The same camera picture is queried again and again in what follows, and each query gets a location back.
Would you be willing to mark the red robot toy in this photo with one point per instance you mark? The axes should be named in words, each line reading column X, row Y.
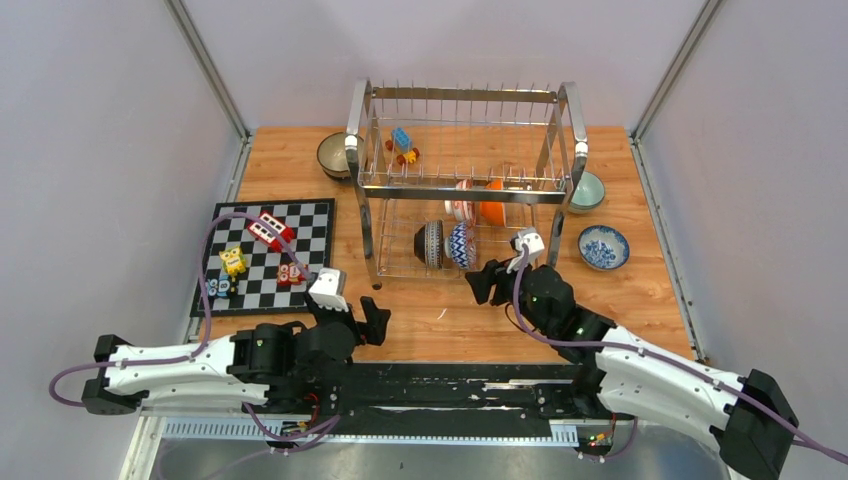
column 289, row 274

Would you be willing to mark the blue owl toy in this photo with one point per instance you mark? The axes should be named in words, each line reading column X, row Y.
column 222, row 287

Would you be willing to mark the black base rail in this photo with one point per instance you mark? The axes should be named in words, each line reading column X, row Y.
column 453, row 403

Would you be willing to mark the large ribbed celadon bowl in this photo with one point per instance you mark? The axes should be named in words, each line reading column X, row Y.
column 590, row 189

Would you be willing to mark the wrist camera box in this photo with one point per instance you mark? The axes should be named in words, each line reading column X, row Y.
column 327, row 290
column 528, row 245

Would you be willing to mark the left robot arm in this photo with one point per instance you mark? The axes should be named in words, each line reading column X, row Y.
column 274, row 368

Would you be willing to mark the orange bowl white inside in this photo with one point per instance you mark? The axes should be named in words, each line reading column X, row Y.
column 493, row 212

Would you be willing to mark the dark patterned bowl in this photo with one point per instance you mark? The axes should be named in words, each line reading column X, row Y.
column 428, row 244

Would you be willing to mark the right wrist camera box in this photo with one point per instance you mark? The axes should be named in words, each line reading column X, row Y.
column 528, row 245

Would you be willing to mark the black white chessboard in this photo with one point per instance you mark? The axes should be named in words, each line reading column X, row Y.
column 257, row 290

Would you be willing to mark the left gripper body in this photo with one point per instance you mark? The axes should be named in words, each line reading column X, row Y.
column 328, row 316

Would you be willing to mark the steel two-tier dish rack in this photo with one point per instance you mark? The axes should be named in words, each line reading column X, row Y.
column 534, row 139

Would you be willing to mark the brown speckled bowl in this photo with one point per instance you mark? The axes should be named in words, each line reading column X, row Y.
column 331, row 152

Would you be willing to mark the orange geometric pattern bowl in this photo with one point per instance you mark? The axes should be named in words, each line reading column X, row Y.
column 460, row 246

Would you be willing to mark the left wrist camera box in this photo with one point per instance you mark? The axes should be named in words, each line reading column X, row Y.
column 327, row 290

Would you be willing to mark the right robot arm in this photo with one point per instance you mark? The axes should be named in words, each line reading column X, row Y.
column 746, row 419

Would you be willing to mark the orange floral white bowl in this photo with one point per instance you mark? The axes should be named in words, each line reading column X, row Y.
column 461, row 210

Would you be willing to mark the small celadon green bowl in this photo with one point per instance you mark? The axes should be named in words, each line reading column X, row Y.
column 580, row 209

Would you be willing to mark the red toy brick block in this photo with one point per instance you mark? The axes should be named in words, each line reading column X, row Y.
column 271, row 232

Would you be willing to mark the blue floral bowl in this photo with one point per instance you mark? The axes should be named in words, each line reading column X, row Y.
column 603, row 248

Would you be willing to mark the toy brick car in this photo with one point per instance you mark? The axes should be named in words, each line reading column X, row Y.
column 400, row 145

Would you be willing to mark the yellow owl toy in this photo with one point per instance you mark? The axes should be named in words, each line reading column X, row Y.
column 233, row 261

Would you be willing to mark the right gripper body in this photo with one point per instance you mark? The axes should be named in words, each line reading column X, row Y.
column 505, row 287

